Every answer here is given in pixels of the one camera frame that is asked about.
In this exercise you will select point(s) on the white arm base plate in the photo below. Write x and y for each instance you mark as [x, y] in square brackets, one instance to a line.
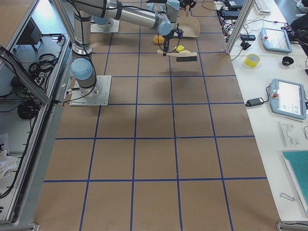
[88, 97]

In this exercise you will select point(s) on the black power adapter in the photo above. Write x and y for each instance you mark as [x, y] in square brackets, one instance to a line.
[255, 102]

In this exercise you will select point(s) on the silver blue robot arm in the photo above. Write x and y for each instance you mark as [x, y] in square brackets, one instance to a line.
[159, 15]
[177, 12]

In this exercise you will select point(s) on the teach pendant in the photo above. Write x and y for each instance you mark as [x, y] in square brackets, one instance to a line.
[275, 40]
[287, 98]

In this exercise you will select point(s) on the upper teach pendant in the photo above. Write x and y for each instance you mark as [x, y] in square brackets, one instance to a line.
[275, 40]

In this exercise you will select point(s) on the teal cutting mat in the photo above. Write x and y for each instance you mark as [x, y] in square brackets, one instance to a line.
[297, 165]

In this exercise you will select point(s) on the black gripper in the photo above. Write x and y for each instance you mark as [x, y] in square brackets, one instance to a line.
[166, 39]
[187, 3]

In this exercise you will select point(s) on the yellow lemon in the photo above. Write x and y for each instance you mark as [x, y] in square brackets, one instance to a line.
[158, 40]

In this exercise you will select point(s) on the pale curved foam peel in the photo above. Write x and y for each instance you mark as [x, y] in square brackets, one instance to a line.
[184, 51]

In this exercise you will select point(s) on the white keyboard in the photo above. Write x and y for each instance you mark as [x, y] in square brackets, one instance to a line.
[261, 7]

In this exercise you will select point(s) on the yellow tape roll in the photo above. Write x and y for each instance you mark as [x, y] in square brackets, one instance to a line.
[252, 60]

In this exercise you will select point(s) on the aluminium frame post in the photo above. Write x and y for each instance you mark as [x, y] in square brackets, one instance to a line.
[248, 4]

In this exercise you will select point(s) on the black box on shelf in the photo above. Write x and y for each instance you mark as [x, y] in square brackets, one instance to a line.
[31, 35]

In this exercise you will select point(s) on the black clip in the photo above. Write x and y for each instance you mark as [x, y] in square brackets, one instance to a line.
[245, 45]

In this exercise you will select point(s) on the lower teach pendant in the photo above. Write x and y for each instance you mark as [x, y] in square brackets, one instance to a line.
[287, 98]

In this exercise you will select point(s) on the yellow green sponge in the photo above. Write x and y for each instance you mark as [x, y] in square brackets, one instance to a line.
[179, 48]

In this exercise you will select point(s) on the beige plastic dustpan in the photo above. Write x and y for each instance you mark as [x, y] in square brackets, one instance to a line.
[189, 24]

